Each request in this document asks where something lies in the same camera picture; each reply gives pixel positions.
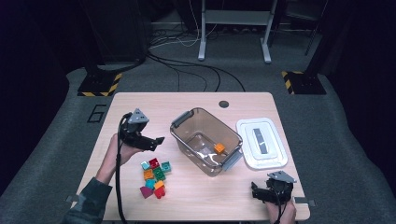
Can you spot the person's right hand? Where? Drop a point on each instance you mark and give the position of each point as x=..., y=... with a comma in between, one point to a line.
x=285, y=214

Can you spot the black tripod leg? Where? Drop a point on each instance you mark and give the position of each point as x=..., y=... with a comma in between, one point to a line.
x=312, y=39

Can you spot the person's left hand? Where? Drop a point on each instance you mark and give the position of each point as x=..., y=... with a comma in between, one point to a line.
x=124, y=154

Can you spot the transparent brown storage box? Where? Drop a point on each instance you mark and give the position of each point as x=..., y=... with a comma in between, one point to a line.
x=199, y=124

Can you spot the striped black stand base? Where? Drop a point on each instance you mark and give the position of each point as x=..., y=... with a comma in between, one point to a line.
x=96, y=84
x=306, y=84

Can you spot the light turquoise toy brick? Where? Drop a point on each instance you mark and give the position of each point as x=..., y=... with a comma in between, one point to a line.
x=145, y=165

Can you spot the white metal desk frame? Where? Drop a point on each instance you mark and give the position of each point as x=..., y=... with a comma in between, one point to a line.
x=202, y=46

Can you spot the white box lid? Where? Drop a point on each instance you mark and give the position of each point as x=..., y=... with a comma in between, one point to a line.
x=249, y=155

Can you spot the red toy brick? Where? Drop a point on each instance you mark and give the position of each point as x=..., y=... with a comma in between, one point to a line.
x=160, y=193
x=153, y=162

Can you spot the teal green toy brick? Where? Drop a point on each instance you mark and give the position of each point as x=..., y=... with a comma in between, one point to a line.
x=166, y=167

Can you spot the dark green toy brick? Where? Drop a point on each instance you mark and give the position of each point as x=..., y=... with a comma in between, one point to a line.
x=159, y=173

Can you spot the grey tape strip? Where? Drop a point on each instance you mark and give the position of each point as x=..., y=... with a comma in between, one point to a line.
x=74, y=198
x=303, y=200

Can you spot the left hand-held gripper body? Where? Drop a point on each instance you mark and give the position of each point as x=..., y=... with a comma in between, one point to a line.
x=132, y=133

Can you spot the cyan blue toy brick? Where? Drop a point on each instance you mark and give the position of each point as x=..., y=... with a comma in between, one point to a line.
x=150, y=183

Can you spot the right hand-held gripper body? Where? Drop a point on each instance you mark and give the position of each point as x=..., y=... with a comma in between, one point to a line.
x=280, y=189

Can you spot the orange toy brick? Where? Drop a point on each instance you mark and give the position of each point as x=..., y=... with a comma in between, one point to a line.
x=219, y=148
x=148, y=174
x=159, y=184

